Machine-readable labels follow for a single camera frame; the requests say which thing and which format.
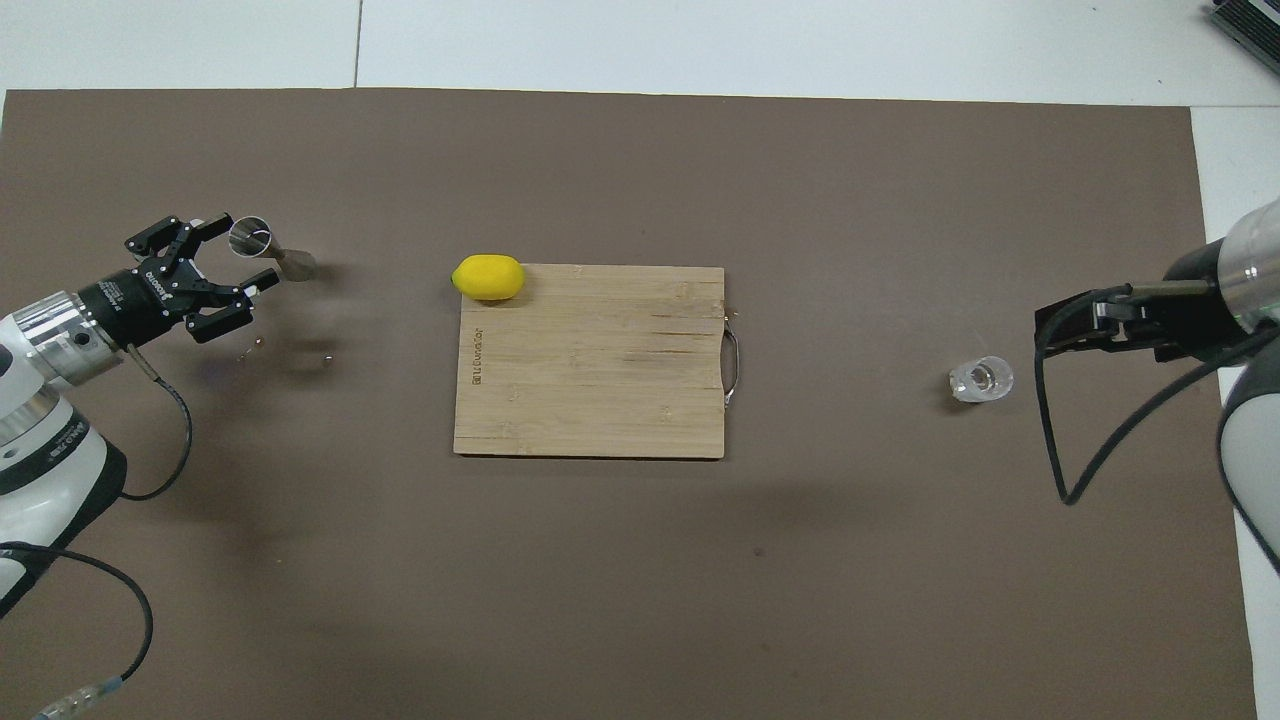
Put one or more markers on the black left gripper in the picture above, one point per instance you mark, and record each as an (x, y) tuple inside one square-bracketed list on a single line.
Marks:
[(135, 305)]

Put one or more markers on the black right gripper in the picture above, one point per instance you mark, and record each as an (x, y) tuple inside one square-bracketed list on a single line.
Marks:
[(1190, 320)]

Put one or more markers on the steel double jigger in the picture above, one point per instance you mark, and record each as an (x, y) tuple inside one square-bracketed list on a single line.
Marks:
[(250, 238)]

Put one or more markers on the small clear glass cup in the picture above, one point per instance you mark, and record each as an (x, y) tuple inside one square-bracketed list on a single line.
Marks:
[(980, 380)]

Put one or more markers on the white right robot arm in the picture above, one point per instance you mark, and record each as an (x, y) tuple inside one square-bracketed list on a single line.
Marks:
[(1255, 270)]

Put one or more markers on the yellow lemon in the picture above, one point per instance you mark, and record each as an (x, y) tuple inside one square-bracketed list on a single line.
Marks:
[(488, 278)]

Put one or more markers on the grey ribbed device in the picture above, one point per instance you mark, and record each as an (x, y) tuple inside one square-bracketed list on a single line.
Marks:
[(1250, 20)]

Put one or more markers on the bamboo cutting board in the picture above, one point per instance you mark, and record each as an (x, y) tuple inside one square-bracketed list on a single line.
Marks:
[(590, 370)]

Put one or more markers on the brown table mat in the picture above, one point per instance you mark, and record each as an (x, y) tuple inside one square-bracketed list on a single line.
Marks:
[(600, 600)]

